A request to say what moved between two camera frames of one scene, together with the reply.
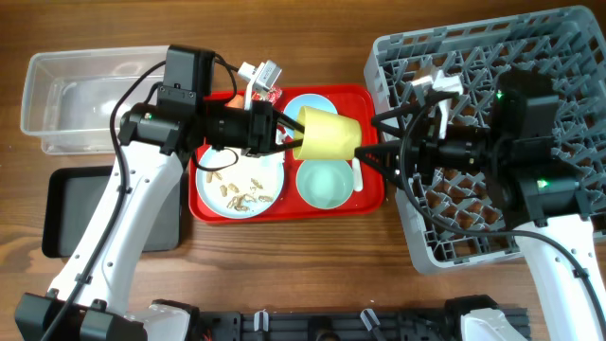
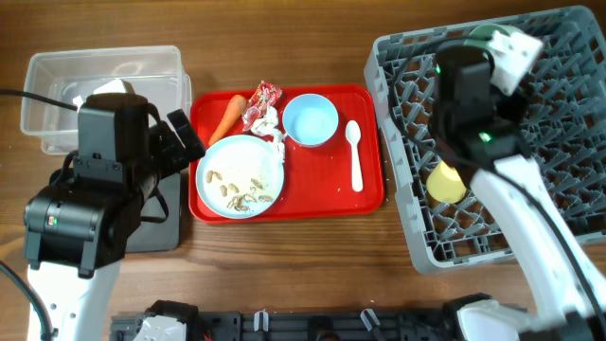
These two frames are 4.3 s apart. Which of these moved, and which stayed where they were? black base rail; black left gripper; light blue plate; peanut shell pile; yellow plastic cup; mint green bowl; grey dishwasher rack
Moved: mint green bowl; yellow plastic cup; black left gripper
Stayed: light blue plate; peanut shell pile; grey dishwasher rack; black base rail
